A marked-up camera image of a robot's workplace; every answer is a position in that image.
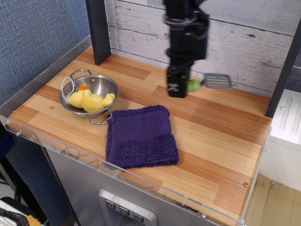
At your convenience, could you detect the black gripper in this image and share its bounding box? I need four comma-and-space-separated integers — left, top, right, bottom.
167, 55, 195, 98

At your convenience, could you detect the green and grey spatula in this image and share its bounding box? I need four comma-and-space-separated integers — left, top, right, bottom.
187, 73, 233, 92

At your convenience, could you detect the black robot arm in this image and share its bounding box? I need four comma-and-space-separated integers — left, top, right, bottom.
163, 0, 210, 98

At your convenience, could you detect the purple folded cloth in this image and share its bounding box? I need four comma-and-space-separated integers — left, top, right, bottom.
106, 105, 179, 169

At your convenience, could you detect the yellow plush duck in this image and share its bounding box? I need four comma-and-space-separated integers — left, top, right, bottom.
67, 85, 116, 113

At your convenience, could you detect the clear acrylic table guard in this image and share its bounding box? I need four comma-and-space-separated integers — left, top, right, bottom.
1, 113, 271, 226

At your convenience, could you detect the white side cabinet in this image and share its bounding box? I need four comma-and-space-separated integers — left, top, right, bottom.
259, 89, 301, 191

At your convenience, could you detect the steel button control panel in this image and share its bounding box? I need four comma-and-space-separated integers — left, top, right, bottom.
98, 189, 157, 226

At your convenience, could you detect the steel bowl with handles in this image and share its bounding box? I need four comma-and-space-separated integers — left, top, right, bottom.
60, 69, 119, 125

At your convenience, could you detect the black left frame post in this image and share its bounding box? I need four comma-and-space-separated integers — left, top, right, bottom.
86, 0, 111, 65

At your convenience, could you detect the black frame post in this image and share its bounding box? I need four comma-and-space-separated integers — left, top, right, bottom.
265, 21, 301, 118
86, 0, 111, 65

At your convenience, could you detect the black right frame post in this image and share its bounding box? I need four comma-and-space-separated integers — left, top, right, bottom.
265, 21, 301, 118

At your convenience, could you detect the black braided cable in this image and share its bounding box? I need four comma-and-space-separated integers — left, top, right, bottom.
0, 208, 29, 226

